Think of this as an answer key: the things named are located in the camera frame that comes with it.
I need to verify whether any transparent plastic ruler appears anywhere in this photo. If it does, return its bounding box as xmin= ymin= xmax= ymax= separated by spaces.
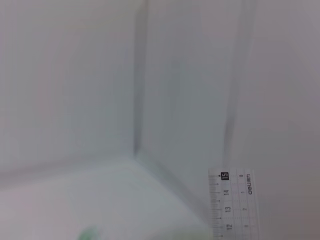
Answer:
xmin=208 ymin=167 xmax=260 ymax=240

